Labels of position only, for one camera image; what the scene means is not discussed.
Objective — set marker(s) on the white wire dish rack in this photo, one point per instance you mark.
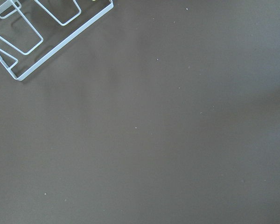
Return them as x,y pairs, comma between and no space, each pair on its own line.
33,31

